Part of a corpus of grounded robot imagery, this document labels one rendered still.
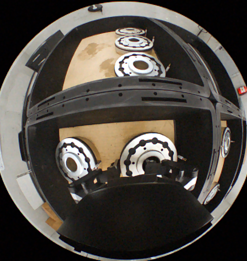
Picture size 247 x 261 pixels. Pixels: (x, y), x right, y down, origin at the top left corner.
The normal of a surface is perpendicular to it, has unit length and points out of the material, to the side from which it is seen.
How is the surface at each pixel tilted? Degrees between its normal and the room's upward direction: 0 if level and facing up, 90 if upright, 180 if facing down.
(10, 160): 90
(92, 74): 0
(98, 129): 0
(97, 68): 0
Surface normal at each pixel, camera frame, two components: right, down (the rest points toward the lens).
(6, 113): 0.99, -0.15
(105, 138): -0.05, 0.00
